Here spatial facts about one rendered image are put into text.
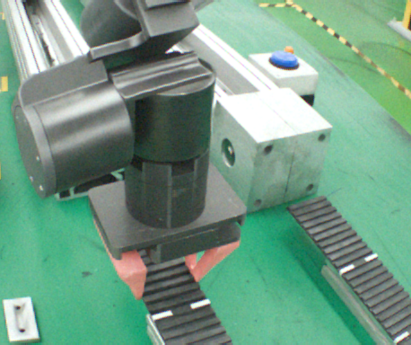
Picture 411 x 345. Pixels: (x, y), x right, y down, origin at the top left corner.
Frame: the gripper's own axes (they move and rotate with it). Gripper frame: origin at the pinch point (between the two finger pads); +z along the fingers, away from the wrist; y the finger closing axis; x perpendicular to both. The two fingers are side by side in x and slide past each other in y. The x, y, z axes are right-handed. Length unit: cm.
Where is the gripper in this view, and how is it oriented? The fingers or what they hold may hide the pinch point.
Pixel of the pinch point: (163, 280)
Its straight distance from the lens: 45.0
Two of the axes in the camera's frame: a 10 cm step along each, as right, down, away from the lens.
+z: -0.7, 7.8, 6.2
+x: 4.3, 5.8, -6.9
